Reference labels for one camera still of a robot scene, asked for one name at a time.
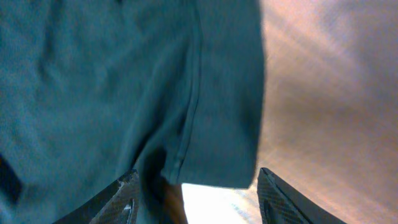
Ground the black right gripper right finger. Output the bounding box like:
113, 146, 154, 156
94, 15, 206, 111
257, 167, 346, 224

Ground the black t-shirt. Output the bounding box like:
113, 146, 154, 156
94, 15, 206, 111
1, 0, 264, 223

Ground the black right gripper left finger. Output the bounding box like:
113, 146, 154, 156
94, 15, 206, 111
54, 169, 140, 224

